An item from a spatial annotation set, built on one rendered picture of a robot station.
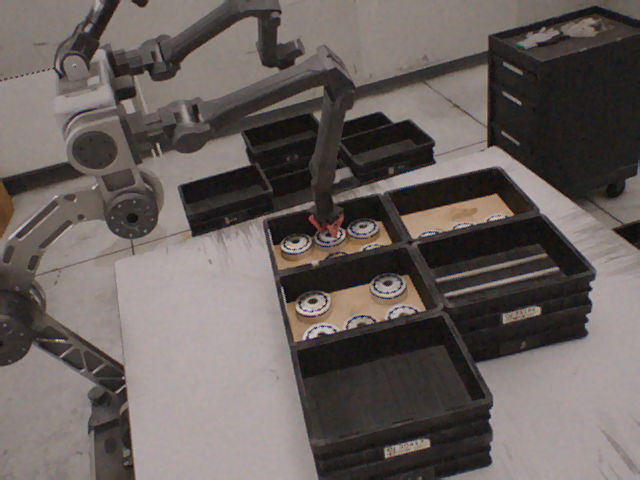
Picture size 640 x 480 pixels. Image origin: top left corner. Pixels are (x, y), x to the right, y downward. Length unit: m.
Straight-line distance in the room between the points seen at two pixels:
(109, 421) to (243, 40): 2.98
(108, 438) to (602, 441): 1.64
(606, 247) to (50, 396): 2.34
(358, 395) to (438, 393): 0.19
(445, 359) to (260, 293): 0.74
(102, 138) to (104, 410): 1.33
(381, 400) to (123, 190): 0.89
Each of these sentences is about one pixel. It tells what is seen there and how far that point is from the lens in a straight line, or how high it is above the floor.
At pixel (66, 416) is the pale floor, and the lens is 3.06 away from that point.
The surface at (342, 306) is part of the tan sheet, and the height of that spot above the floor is 0.83.
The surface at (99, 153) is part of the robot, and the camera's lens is 1.51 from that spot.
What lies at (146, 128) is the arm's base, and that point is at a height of 1.47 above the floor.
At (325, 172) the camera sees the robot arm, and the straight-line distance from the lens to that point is 1.83.
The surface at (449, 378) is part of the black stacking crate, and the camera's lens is 1.62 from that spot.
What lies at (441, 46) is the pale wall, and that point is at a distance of 5.31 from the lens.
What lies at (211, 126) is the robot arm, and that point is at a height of 1.43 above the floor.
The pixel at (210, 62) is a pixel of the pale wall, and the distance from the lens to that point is 4.73.
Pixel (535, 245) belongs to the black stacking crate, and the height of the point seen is 0.83.
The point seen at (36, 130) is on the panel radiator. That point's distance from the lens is 4.70.
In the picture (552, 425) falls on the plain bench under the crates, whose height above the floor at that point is 0.70.
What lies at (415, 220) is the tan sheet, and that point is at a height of 0.83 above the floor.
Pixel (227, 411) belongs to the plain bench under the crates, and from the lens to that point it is 1.82.
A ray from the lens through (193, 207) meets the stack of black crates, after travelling 3.12.
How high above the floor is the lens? 2.03
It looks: 35 degrees down
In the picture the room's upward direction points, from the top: 10 degrees counter-clockwise
